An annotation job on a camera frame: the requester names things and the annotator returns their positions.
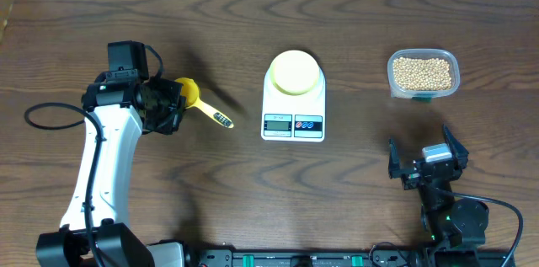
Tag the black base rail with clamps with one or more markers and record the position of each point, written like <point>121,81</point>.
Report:
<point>384,257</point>

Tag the soybeans in container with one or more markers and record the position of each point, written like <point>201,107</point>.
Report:
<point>422,74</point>

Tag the white digital kitchen scale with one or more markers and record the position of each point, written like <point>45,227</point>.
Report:
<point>293,118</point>

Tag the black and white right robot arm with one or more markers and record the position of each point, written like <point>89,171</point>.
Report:
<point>453,223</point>

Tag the clear plastic container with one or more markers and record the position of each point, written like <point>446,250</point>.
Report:
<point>423,53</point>

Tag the yellow bowl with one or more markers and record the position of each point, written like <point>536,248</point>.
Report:
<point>294,72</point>

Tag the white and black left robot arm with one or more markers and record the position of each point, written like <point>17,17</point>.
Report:
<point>118,108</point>

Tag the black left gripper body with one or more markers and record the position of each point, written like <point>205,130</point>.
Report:
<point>168,105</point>

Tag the yellow measuring scoop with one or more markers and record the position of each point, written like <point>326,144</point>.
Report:
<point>191,91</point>

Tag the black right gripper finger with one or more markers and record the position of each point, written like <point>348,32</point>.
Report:
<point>458,151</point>
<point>394,161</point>

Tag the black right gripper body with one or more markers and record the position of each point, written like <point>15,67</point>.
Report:
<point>411,178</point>

